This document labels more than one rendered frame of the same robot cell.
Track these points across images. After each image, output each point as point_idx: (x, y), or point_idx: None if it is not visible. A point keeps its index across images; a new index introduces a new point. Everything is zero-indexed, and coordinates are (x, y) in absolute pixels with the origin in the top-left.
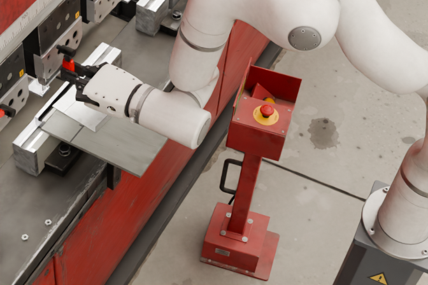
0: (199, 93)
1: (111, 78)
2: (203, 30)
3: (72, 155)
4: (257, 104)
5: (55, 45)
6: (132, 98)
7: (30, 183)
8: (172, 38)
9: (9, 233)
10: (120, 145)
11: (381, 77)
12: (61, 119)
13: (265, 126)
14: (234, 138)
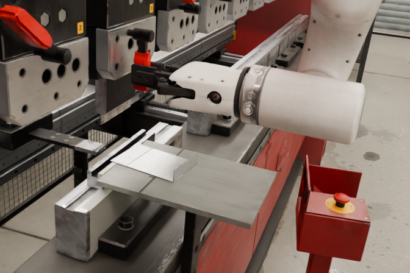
0: (334, 77)
1: (207, 67)
2: None
3: (136, 229)
4: (326, 197)
5: (126, 27)
6: (247, 75)
7: (77, 270)
8: (225, 137)
9: None
10: (210, 194)
11: None
12: (124, 172)
13: (344, 214)
14: (307, 236)
